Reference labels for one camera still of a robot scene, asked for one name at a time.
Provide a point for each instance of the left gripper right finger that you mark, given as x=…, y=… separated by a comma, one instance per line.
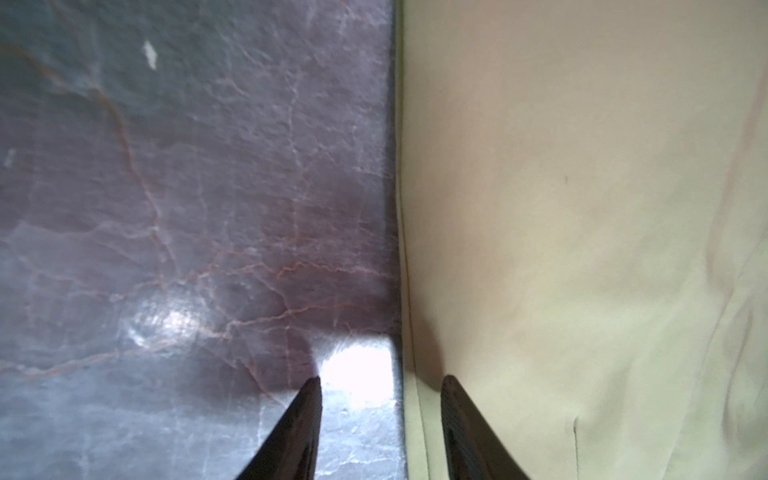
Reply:
x=473, y=450

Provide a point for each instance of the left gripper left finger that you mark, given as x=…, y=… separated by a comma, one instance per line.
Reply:
x=290, y=450

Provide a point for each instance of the olive green skirt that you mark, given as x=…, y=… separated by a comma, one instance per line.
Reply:
x=582, y=198

